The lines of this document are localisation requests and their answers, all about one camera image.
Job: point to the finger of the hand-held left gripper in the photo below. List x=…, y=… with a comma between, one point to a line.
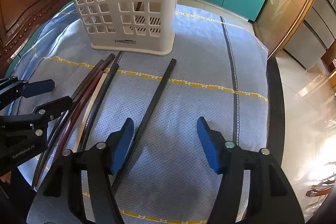
x=56, y=106
x=38, y=88

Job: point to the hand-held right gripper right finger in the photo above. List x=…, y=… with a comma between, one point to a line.
x=210, y=145

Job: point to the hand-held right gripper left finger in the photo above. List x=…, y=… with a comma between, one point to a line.
x=122, y=145

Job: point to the white chopstick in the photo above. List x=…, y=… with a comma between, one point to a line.
x=92, y=108

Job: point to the black chopstick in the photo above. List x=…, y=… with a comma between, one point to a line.
x=160, y=90
x=106, y=92

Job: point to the bundle of mixed chopsticks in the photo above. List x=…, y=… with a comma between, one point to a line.
x=98, y=64

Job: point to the dark brown chopstick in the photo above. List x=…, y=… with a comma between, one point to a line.
x=109, y=60

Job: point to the white plastic utensil basket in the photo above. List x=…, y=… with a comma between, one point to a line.
x=147, y=46

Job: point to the blue checked cloth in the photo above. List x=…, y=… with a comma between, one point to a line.
x=197, y=69

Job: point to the carved wooden chair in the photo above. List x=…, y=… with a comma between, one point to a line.
x=21, y=3

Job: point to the grey refrigerator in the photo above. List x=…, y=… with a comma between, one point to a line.
x=315, y=29

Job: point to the wood framed glass door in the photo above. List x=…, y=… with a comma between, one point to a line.
x=288, y=3

